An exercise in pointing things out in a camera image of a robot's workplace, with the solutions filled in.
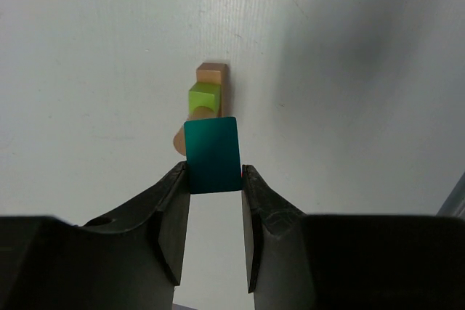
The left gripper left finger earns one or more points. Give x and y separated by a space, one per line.
128 258

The natural wooden arch block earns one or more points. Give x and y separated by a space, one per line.
181 139

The teal wooden triangle block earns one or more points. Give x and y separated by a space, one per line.
213 155

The long natural wooden block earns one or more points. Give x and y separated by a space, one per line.
218 73

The aluminium table frame rail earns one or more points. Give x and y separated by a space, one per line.
454 205

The green wooden cube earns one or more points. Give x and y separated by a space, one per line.
204 101

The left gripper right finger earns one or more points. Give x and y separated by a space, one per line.
296 260

